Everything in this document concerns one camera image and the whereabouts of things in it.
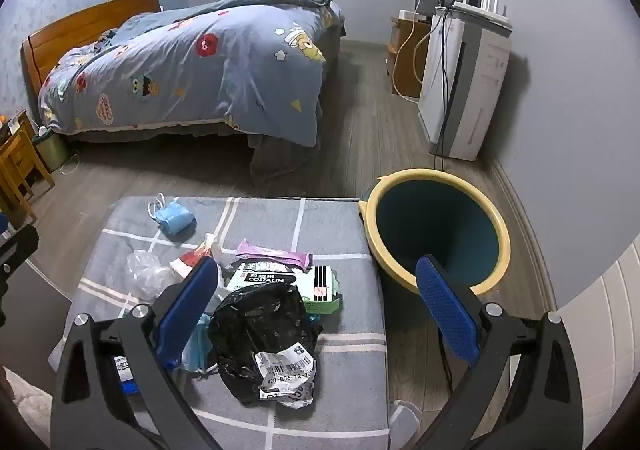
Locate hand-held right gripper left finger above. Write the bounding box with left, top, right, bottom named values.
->
left=50, top=257, right=221, bottom=450

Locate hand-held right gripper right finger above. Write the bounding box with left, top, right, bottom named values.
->
left=415, top=255, right=585, bottom=450

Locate pale blue face mask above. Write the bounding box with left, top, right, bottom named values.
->
left=181, top=312, right=221, bottom=375

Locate red white wrapper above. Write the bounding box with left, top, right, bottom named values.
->
left=170, top=232, right=223, bottom=283

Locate clear plastic bag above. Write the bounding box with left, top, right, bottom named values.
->
left=126, top=250, right=177, bottom=303

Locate black shipping bag white label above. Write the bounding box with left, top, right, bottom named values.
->
left=207, top=286, right=324, bottom=410

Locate blue white small packet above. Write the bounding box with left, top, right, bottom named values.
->
left=112, top=355, right=139, bottom=397

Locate teal trash bin yellow rim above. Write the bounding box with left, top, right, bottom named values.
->
left=358, top=169, right=512, bottom=296

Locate purple packet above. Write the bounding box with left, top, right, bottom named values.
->
left=235, top=238, right=312, bottom=272

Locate white green medicine box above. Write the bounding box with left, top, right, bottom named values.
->
left=225, top=260, right=343, bottom=315

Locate wooden chair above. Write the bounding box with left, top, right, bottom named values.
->
left=0, top=109, right=56, bottom=227

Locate green bin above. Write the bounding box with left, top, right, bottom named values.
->
left=32, top=126, right=69, bottom=174

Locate white fluffy rug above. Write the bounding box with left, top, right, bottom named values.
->
left=0, top=370, right=54, bottom=450

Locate grey cloth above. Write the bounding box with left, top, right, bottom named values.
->
left=390, top=400, right=427, bottom=437

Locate grey checked cushion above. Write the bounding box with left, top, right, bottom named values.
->
left=47, top=196, right=391, bottom=450

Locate white panelled door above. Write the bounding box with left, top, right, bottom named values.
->
left=554, top=239, right=640, bottom=433

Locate grey bed sheet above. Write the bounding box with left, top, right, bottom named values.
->
left=67, top=37, right=347, bottom=187

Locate wooden bed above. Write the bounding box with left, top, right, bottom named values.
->
left=21, top=0, right=347, bottom=187

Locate white air purifier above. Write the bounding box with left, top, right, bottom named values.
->
left=417, top=5, right=512, bottom=162

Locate bed with blue cartoon duvet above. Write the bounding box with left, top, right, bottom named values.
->
left=37, top=0, right=346, bottom=149

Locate wooden cabinet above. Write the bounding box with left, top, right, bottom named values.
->
left=386, top=10, right=437, bottom=99

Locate white router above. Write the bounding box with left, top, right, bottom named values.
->
left=452, top=0, right=512, bottom=15

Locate white cable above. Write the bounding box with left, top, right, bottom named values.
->
left=391, top=19, right=432, bottom=104

